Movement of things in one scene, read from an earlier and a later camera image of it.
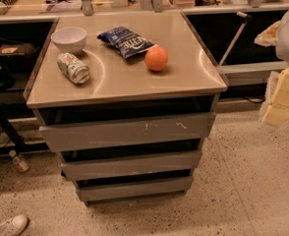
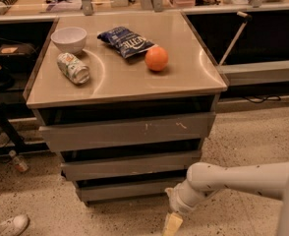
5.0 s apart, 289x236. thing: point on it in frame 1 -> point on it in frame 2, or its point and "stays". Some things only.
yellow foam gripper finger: (283, 95) -> (172, 224)
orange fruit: (156, 58) stays
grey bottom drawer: (111, 189) stays
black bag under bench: (14, 57) stays
